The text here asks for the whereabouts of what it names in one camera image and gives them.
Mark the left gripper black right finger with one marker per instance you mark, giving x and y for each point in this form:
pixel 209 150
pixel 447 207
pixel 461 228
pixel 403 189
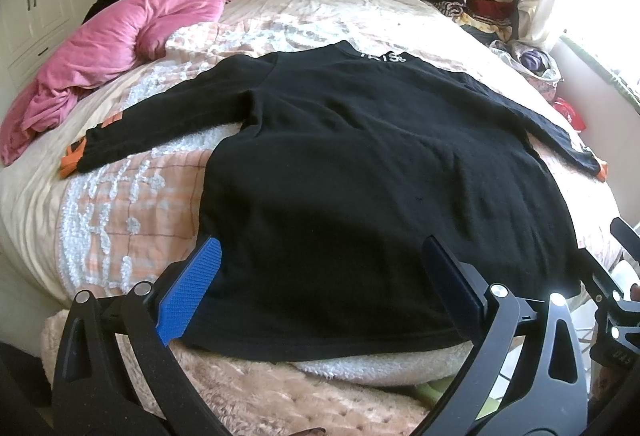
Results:
pixel 462 299

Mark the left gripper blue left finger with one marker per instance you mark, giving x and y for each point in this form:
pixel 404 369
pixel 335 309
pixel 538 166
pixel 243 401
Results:
pixel 185 290

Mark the black sweater orange cuffs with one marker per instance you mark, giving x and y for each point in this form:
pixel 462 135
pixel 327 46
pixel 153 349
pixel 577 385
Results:
pixel 343 165

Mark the floral laundry basket with clothes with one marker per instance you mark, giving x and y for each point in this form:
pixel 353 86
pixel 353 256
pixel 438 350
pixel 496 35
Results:
pixel 536 66

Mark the peach white patterned bedspread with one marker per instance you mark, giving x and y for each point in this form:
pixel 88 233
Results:
pixel 122 223

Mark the beige fluffy blanket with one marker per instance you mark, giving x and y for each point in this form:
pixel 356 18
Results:
pixel 253 398

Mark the red plastic bag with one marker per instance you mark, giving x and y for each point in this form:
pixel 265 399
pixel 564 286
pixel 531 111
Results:
pixel 569 113

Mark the pink duvet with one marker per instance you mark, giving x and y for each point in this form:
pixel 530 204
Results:
pixel 117 39

